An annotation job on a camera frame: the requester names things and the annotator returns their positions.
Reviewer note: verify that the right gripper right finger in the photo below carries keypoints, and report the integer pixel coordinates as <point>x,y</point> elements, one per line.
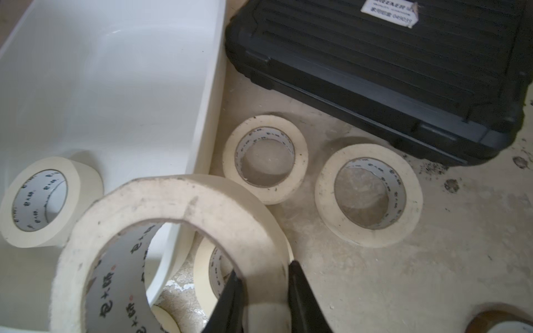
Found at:
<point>306,315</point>

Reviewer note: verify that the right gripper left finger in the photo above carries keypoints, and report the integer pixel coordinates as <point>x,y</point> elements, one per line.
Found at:
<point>228,313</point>

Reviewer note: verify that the masking tape roll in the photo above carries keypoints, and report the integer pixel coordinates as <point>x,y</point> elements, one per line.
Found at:
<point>165,319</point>
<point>99,282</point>
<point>45,200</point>
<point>211,272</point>
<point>405,196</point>
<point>261,128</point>

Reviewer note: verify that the white plastic storage box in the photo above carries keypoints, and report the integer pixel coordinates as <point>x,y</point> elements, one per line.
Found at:
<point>120,86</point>

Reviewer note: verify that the black plastic tool case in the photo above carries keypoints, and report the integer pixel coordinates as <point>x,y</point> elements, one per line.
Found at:
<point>444,81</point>

